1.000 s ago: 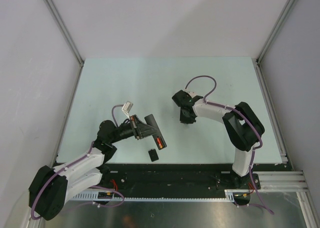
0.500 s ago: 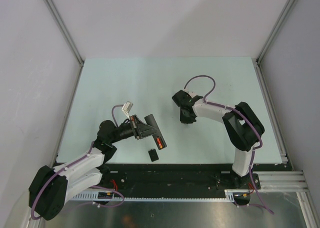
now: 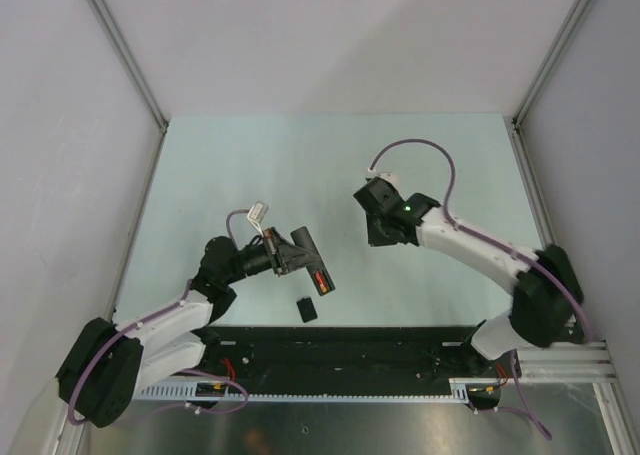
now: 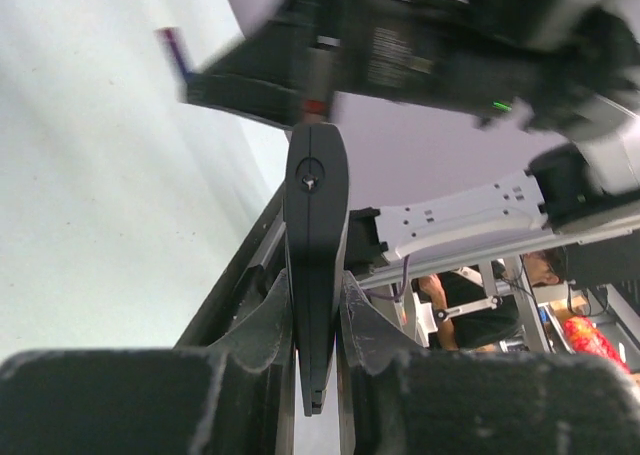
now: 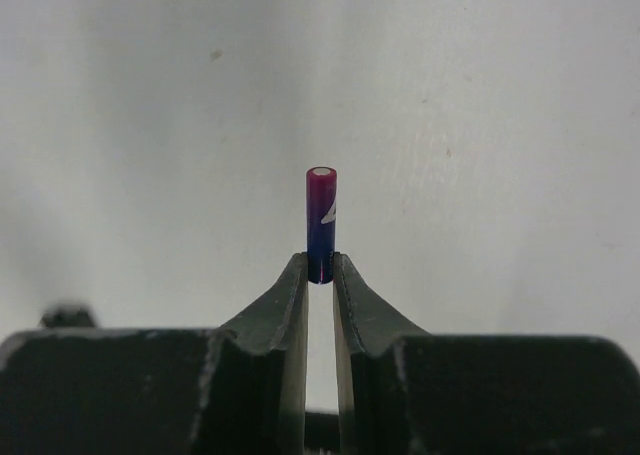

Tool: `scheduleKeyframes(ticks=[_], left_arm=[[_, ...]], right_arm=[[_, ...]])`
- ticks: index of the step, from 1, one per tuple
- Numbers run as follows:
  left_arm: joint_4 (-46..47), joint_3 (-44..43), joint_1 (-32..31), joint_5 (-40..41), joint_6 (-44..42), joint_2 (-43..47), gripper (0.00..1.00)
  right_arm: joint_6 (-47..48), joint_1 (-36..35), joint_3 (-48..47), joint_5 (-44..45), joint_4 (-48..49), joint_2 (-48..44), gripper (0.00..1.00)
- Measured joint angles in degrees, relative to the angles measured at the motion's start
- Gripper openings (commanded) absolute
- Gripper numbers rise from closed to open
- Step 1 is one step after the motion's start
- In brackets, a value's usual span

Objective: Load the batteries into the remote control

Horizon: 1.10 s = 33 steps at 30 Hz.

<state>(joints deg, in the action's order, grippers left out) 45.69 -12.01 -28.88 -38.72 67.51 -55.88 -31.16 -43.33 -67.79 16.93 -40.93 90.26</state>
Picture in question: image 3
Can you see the black remote control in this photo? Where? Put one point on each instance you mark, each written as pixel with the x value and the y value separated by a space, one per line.
pixel 317 269

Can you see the white slotted cable duct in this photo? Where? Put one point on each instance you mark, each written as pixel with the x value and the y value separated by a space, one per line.
pixel 457 391

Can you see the aluminium frame post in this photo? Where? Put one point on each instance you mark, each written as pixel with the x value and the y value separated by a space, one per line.
pixel 568 30
pixel 125 55

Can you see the right aluminium frame post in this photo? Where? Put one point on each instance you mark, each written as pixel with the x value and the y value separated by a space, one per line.
pixel 568 30

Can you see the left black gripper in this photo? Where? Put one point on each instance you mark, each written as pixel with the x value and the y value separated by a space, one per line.
pixel 286 257

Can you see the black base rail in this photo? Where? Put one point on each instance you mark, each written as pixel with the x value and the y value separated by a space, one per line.
pixel 342 361

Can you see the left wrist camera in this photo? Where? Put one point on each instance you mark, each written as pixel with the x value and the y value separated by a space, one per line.
pixel 256 214

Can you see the left aluminium frame post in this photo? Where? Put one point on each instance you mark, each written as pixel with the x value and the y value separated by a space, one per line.
pixel 125 55

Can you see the orange red battery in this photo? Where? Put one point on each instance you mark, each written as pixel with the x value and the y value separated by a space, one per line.
pixel 321 282

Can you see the black battery cover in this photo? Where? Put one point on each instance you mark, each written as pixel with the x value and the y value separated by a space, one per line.
pixel 307 310

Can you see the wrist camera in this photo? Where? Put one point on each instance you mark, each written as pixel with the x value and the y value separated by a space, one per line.
pixel 389 177
pixel 256 214

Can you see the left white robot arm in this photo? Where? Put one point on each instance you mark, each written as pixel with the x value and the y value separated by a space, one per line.
pixel 109 363

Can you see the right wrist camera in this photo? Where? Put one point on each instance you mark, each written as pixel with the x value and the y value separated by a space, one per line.
pixel 389 177

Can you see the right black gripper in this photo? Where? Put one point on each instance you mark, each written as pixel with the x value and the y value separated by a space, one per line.
pixel 374 239

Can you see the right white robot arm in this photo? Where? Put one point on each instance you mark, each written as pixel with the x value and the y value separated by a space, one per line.
pixel 544 290

